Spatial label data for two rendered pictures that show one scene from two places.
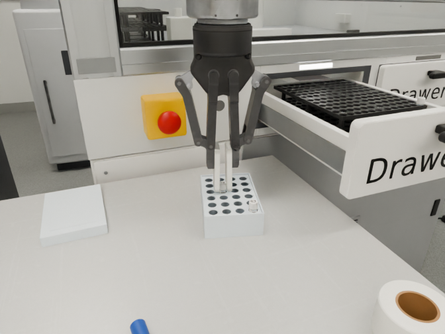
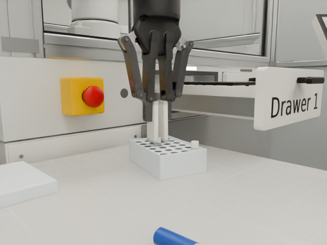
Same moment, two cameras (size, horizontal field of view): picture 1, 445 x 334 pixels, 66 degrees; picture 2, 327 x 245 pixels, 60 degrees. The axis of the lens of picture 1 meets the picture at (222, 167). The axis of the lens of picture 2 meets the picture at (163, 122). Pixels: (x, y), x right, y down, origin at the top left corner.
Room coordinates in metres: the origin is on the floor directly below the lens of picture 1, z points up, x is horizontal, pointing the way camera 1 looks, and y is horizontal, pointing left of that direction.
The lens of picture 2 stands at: (0.02, 0.17, 0.91)
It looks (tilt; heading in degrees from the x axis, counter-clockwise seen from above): 9 degrees down; 337
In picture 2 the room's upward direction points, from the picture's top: straight up
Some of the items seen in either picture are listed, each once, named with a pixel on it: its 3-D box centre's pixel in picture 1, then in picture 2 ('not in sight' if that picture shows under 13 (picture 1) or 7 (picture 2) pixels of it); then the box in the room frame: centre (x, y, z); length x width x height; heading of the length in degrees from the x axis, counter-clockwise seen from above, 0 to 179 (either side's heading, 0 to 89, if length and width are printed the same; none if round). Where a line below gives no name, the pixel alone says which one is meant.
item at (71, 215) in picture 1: (74, 211); (6, 182); (0.45, 0.23, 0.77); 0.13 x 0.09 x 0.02; 22
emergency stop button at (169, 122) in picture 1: (168, 121); (92, 96); (0.56, 0.09, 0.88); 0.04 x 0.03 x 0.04; 111
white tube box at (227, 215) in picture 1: (229, 202); (165, 154); (0.46, -0.01, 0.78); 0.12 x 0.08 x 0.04; 6
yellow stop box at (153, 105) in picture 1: (164, 116); (83, 96); (0.59, 0.10, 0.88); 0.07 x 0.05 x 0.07; 111
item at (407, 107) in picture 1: (383, 111); (250, 83); (0.55, -0.27, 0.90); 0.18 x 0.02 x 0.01; 111
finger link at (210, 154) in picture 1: (204, 151); (142, 106); (0.46, 0.03, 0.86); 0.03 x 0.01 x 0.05; 96
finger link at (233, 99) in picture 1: (233, 109); (165, 67); (0.47, -0.02, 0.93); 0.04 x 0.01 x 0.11; 6
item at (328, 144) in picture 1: (337, 111); (211, 96); (0.66, -0.23, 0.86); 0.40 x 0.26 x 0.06; 21
